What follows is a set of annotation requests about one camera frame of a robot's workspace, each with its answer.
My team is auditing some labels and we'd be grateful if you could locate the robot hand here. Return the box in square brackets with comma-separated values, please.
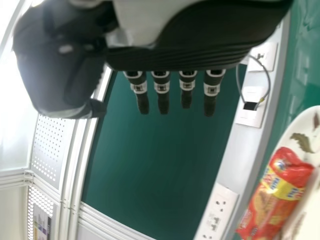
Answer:
[12, 0, 295, 120]

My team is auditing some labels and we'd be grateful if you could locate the plate with brown leaf pattern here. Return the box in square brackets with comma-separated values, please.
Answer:
[261, 104, 320, 240]

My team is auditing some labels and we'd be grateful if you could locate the red biscuit packet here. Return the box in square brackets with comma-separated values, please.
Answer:
[234, 146, 316, 240]

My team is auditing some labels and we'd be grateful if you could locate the white socket strip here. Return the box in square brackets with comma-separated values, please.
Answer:
[194, 182, 240, 240]

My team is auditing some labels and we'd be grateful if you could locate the white perforated panel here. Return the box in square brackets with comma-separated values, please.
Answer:
[31, 113, 73, 191]

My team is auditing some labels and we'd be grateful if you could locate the perforated panel with poster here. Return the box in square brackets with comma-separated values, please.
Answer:
[27, 186, 55, 240]

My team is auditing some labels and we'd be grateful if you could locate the white wall port plate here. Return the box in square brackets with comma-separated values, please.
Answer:
[246, 41, 279, 73]
[234, 86, 268, 129]

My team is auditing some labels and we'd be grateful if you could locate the thin grey cable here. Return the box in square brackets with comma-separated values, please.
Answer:
[235, 55, 272, 111]

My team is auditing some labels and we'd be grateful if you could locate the grey cable duct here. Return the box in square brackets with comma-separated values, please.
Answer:
[193, 14, 292, 240]

